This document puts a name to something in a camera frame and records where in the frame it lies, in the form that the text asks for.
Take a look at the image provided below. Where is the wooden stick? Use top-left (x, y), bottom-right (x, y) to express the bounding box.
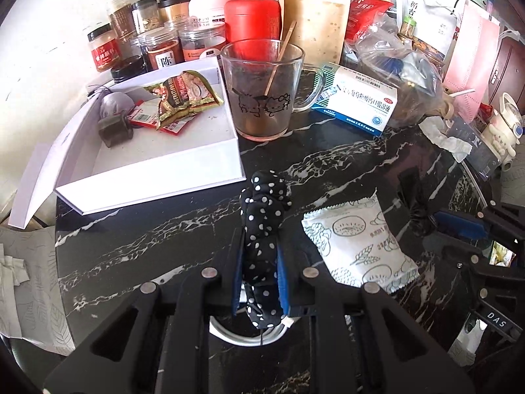
top-left (263, 20), bottom-right (297, 96)

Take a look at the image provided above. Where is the red label spice jar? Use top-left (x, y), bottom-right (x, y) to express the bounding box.
top-left (86, 22), bottom-right (121, 74)

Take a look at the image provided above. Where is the leaf patterned paper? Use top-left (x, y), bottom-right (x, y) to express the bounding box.
top-left (0, 226), bottom-right (76, 356)

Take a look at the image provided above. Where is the black polka dot hair tie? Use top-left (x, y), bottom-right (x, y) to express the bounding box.
top-left (239, 169), bottom-right (294, 331)

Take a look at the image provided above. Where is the black scrunchie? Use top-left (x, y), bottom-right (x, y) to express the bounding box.
top-left (400, 172), bottom-right (437, 236)

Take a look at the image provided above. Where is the pink canister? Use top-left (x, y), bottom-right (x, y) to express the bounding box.
top-left (188, 0), bottom-right (239, 27)

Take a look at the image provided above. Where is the amber jar with black lid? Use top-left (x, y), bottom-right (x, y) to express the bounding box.
top-left (158, 0), bottom-right (191, 29)

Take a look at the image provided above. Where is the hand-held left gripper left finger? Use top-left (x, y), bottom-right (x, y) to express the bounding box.
top-left (43, 226), bottom-right (247, 394)

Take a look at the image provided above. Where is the wooden door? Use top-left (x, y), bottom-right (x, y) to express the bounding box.
top-left (488, 35), bottom-right (525, 111)

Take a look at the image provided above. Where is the white plush toy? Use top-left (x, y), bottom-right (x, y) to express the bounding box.
top-left (480, 92), bottom-right (525, 171)

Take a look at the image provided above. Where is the red snack bag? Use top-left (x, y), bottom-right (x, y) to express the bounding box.
top-left (346, 0), bottom-right (394, 42)

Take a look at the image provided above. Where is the white cable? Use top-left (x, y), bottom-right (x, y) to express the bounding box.
top-left (209, 314), bottom-right (294, 347)

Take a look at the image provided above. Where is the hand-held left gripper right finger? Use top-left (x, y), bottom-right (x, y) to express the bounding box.
top-left (277, 234), bottom-right (476, 394)

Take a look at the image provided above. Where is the glass mug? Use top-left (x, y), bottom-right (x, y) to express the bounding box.
top-left (220, 39), bottom-right (326, 142)

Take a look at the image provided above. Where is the white box lid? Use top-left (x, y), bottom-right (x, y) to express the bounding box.
top-left (8, 90), bottom-right (111, 229)

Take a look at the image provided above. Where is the black lid jar with slices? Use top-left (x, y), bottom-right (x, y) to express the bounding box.
top-left (131, 1), bottom-right (162, 35)

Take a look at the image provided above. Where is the crumpled white tissue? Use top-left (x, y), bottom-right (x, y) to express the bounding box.
top-left (418, 116), bottom-right (472, 163)

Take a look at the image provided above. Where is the clear plastic packaging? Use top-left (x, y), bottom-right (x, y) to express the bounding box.
top-left (447, 119), bottom-right (501, 181)

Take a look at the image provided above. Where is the clear plastic bag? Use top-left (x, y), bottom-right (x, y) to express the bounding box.
top-left (345, 29), bottom-right (448, 130)

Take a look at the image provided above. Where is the red canister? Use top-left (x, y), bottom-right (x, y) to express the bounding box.
top-left (224, 0), bottom-right (284, 62)

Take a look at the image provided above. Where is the crumpled white paper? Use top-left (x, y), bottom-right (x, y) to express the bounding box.
top-left (0, 243), bottom-right (29, 296)

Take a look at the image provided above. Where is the wide clear jar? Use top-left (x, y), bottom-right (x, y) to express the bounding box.
top-left (179, 22), bottom-right (227, 64)

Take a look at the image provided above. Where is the white blue medicine box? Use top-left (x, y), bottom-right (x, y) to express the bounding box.
top-left (310, 62), bottom-right (399, 137)

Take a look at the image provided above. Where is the kraft paper pouch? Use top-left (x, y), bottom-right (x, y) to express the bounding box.
top-left (278, 0), bottom-right (352, 66)

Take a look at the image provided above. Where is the gold snack packet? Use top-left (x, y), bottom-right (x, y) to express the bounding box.
top-left (143, 70), bottom-right (224, 130)

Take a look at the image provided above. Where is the orange label clear jar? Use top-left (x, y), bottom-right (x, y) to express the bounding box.
top-left (144, 33), bottom-right (181, 72)

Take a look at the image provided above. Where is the red sachet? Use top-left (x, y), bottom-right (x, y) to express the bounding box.
top-left (127, 100), bottom-right (162, 129)
top-left (160, 115), bottom-right (198, 134)

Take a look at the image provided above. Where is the brown label tall clear jar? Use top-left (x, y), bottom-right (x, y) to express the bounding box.
top-left (107, 0), bottom-right (138, 39)

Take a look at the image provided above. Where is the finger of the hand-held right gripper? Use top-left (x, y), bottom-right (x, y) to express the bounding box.
top-left (432, 201), bottom-right (525, 241)
top-left (441, 244), bottom-right (493, 300)

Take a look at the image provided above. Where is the white paper bag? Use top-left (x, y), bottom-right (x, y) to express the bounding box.
top-left (400, 0), bottom-right (468, 56)

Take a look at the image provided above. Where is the white kiwi print packet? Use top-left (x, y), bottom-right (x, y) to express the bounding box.
top-left (301, 187), bottom-right (420, 295)

